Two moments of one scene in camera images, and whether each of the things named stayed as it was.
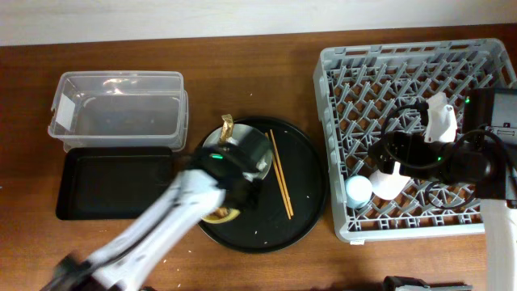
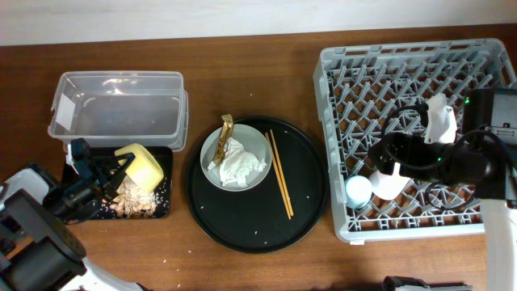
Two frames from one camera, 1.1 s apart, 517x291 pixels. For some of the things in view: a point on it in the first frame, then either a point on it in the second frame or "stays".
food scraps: x=227 y=213 -> x=131 y=201
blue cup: x=358 y=191 stays
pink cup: x=388 y=186 stays
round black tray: x=292 y=195 stays
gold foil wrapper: x=228 y=127 stays
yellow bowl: x=220 y=215 -> x=144 y=169
